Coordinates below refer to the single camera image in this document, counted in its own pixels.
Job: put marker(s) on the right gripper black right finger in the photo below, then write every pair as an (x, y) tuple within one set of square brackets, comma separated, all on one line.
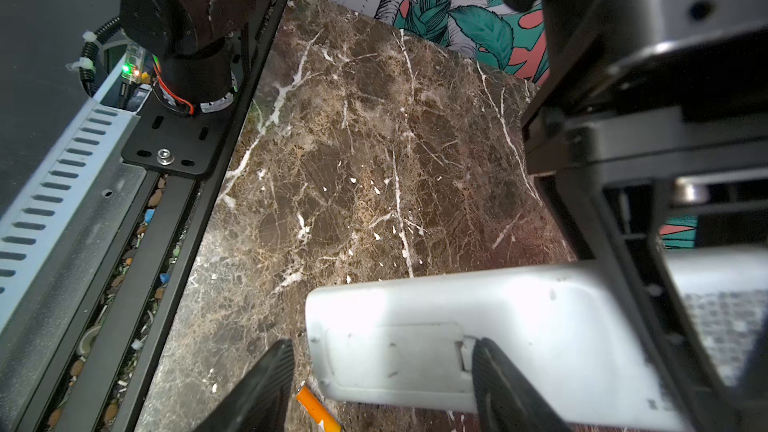
[(505, 399)]

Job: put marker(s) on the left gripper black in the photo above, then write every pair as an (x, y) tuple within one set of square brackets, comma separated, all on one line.
[(654, 109)]

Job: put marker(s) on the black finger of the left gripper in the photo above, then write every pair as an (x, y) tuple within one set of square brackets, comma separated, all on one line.
[(678, 324)]

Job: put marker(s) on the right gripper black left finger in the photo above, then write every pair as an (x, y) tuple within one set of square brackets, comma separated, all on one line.
[(259, 402)]

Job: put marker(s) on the orange AAA battery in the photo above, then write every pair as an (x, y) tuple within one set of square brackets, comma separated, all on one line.
[(318, 413)]

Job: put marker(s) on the white remote control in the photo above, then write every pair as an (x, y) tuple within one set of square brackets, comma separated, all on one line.
[(409, 342)]

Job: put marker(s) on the black front mounting rail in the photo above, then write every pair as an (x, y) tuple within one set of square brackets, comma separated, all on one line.
[(85, 356)]

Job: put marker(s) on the white slotted cable duct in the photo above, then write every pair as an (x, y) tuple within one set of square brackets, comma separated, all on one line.
[(82, 173)]

